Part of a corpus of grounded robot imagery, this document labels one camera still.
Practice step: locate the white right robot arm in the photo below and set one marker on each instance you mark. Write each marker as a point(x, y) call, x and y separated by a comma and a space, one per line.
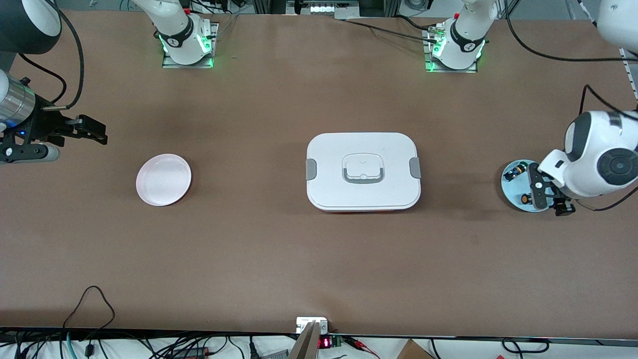
point(174, 20)

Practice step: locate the red clip lead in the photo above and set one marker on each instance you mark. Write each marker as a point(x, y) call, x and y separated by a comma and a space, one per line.
point(361, 345)

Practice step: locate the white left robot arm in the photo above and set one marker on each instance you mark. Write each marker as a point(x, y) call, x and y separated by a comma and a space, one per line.
point(598, 169)

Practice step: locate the brown cardboard piece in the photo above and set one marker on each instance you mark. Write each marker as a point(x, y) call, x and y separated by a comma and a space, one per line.
point(412, 351)

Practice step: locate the white lunch box grey clasps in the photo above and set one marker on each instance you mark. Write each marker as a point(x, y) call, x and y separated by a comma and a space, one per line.
point(364, 192)

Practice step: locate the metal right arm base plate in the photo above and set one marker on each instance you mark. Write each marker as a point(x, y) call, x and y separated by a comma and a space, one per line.
point(209, 62)

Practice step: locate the light blue round plate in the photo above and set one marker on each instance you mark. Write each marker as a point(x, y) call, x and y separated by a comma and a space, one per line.
point(513, 192)

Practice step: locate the red digit display module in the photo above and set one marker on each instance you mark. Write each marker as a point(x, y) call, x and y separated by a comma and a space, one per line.
point(325, 342)

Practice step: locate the pink round plate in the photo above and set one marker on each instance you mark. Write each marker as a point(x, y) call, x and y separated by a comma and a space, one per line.
point(164, 182)

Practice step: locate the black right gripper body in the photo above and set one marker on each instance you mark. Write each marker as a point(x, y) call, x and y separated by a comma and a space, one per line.
point(44, 125)

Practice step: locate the grey metal bar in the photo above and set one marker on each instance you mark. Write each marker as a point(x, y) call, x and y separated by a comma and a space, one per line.
point(306, 344)

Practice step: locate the orange black switch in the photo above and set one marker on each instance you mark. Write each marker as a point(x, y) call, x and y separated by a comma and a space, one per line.
point(526, 199)

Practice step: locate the aluminium profile rail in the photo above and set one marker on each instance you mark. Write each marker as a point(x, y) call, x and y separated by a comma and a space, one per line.
point(629, 70)

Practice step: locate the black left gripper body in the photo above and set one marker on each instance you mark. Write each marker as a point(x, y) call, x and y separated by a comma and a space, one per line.
point(563, 206)

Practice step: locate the small white box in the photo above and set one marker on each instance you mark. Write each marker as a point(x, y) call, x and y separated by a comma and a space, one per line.
point(305, 323)

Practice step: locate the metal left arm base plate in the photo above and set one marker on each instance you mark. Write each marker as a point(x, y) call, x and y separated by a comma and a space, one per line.
point(429, 67)

